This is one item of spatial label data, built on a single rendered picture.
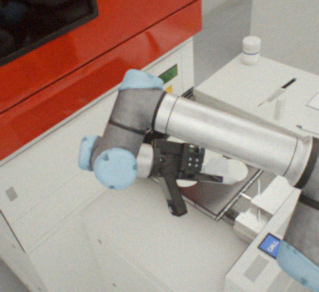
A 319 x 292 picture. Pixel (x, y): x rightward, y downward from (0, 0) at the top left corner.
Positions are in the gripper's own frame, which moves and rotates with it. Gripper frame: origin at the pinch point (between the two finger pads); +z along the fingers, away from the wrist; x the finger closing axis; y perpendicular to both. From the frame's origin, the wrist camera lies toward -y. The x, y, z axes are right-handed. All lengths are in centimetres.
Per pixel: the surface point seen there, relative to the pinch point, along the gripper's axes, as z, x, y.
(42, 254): -38, 48, -29
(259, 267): 11.5, 2.7, -19.2
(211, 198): 8.1, 26.6, -4.5
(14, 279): -46, 138, -60
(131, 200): -12.1, 45.7, -8.7
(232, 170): 16.2, 30.8, 5.1
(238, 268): 6.6, 4.1, -20.0
